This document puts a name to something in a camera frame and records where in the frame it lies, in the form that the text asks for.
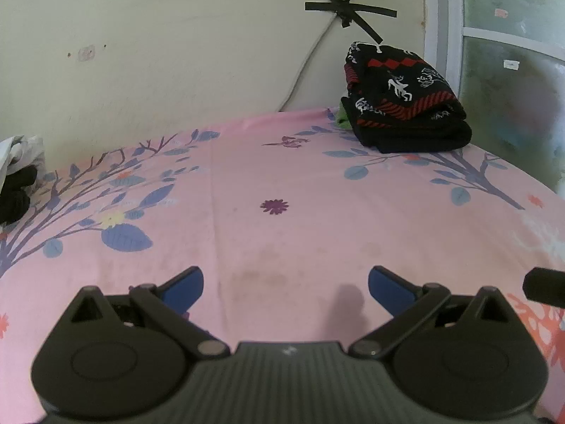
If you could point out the white framed frosted window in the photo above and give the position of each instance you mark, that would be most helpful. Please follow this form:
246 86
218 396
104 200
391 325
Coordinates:
507 75

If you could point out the black tape cross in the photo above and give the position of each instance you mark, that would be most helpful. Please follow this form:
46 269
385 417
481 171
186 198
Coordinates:
348 9

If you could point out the pink floral bedsheet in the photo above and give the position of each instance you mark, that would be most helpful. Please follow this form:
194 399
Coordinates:
282 238

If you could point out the black red patterned sweater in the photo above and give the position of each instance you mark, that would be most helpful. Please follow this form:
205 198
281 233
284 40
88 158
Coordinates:
406 97

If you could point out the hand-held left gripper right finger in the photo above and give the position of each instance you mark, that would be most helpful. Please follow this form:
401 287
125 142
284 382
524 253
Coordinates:
388 289

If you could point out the green cloth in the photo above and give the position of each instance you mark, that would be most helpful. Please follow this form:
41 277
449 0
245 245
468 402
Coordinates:
342 117

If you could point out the white window sticker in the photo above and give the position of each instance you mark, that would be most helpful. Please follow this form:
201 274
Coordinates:
511 64

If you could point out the black cloth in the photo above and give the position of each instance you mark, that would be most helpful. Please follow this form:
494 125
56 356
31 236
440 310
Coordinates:
15 194

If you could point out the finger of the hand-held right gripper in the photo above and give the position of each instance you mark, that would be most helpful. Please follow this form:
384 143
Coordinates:
545 285

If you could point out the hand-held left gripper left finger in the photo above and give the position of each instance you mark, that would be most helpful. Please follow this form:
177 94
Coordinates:
185 289

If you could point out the pink window sticker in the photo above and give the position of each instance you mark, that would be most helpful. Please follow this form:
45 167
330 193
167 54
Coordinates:
501 12

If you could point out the white printed cloth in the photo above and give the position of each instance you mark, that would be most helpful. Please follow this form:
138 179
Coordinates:
20 150

